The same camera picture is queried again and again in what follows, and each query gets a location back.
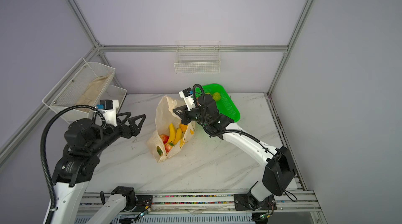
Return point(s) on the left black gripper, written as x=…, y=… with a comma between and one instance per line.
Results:
x=134, y=130

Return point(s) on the folded beige bags in shelf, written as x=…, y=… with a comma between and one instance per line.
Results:
x=93, y=91

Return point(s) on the green plastic basket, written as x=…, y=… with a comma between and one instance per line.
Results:
x=225, y=105

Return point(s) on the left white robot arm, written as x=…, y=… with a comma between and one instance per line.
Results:
x=71, y=176

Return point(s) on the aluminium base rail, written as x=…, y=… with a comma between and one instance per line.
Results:
x=204, y=208

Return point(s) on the white mesh shelf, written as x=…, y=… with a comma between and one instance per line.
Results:
x=67, y=91
x=113, y=93

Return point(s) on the lower white mesh shelf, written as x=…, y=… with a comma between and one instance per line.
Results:
x=113, y=93

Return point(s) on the upper white mesh shelf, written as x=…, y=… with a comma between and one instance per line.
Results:
x=67, y=91

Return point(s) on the red fake strawberry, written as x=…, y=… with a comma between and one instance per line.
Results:
x=168, y=146
x=164, y=138

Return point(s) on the orange fake mango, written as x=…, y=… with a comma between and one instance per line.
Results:
x=183, y=128

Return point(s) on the white wire wall basket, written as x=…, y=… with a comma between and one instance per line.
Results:
x=197, y=57

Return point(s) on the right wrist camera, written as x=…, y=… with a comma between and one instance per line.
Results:
x=188, y=97

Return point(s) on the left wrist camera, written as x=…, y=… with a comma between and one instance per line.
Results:
x=109, y=109

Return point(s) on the green fake round fruit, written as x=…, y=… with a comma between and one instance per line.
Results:
x=216, y=96

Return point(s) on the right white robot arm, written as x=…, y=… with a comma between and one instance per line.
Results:
x=278, y=163

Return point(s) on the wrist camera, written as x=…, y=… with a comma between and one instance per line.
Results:
x=109, y=109
x=188, y=97

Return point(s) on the yellow fake banana bunch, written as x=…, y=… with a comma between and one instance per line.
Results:
x=175, y=134

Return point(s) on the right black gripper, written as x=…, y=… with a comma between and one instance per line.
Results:
x=184, y=114

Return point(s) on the beige plastic bag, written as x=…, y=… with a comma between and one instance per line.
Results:
x=164, y=117

